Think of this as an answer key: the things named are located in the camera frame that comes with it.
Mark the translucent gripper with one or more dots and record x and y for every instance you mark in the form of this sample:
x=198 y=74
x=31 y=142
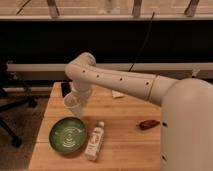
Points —
x=82 y=97

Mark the translucent white cup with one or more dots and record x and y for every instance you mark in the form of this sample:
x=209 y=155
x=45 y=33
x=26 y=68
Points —
x=71 y=103

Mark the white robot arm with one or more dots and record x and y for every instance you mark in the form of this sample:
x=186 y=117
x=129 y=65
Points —
x=186 y=106

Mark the green ceramic bowl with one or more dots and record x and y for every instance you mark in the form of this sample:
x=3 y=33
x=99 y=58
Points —
x=68 y=135

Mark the black phone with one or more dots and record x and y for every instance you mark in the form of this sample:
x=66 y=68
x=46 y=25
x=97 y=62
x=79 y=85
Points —
x=65 y=88

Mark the white rectangular block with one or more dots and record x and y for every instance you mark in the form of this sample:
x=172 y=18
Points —
x=116 y=94

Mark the white tube bottle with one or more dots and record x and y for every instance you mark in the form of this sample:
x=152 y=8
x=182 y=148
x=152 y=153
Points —
x=95 y=141

